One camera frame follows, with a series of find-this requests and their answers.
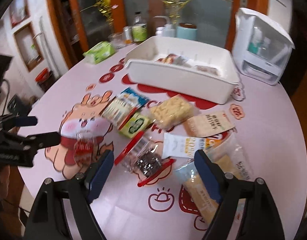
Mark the white orange oats bar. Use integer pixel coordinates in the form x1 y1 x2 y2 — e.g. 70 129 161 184
162 132 228 159

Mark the clear drinking glass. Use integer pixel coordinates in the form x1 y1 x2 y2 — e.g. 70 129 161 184
109 33 125 50

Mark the small metal can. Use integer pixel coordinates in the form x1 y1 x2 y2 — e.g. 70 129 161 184
123 26 134 44

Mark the green label glass bottle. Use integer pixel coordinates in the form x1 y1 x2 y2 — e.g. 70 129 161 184
132 11 148 43

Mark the beige cracker pack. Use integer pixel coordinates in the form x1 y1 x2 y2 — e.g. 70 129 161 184
183 111 235 138

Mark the small green snack pack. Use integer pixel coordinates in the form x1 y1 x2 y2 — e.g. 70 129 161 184
119 113 151 139

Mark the green tissue pack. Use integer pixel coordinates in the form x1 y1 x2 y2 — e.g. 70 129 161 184
83 41 116 64

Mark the pink cartoon table mat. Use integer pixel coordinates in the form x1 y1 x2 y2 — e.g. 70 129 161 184
20 48 307 239

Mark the white dispenser box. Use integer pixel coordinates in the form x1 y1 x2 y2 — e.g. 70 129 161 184
232 8 295 86

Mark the red edged nut pack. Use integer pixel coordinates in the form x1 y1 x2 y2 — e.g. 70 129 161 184
114 131 175 187

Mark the red candy pack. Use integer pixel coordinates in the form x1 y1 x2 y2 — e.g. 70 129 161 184
73 130 104 166

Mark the blue white snack pack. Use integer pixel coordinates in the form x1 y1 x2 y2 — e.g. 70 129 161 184
101 87 149 129

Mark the red white snack pack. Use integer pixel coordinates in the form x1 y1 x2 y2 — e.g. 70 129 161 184
156 54 179 64

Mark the white squeeze bottle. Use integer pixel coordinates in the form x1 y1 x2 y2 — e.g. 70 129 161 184
154 16 176 37

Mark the white plastic tray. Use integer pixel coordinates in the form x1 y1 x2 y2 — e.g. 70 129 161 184
125 36 240 105

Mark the clear wafer snack pack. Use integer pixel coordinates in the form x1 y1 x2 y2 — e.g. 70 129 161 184
195 65 219 76

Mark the light blue canister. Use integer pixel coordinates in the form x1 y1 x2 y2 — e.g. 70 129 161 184
176 23 197 41

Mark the puffed rice snack pack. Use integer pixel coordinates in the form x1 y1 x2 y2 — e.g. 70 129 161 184
149 95 196 130

